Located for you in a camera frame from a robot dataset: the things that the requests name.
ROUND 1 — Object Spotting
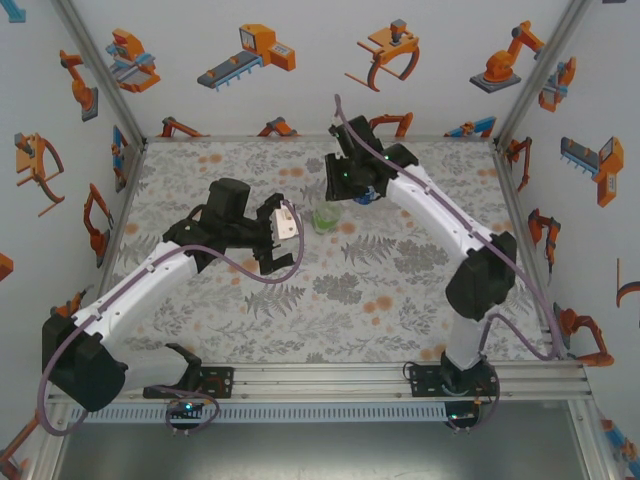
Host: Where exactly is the green label plastic bottle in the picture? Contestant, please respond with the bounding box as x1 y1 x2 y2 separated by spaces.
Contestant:
311 199 344 235

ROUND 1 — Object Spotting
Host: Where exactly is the floral patterned table mat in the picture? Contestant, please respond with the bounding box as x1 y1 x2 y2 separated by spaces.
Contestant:
97 140 551 365

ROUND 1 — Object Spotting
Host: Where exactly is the aluminium table back rail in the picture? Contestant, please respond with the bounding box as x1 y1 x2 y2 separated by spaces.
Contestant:
143 132 497 145

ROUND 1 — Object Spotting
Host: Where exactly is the aluminium table side rail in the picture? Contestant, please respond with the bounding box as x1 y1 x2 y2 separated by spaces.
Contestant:
490 139 569 360
92 139 149 301

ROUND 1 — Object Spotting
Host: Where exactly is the aluminium mounting rail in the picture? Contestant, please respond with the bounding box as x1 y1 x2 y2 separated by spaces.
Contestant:
47 360 594 403

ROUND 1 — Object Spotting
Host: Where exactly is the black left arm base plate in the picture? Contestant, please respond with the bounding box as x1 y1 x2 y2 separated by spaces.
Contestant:
197 366 236 400

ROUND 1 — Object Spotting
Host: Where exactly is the perforated metal cable tray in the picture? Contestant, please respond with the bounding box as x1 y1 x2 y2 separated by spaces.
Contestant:
69 402 449 425

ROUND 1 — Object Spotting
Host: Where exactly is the thin purple base cable loop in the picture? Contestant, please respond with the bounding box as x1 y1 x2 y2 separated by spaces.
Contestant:
447 374 503 435
149 382 222 437

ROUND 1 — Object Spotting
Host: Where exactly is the aluminium frame post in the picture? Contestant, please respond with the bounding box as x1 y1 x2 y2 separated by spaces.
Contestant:
52 0 149 151
492 0 596 151

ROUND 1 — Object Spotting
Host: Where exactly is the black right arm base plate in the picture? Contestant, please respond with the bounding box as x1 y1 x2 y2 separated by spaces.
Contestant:
405 362 447 400

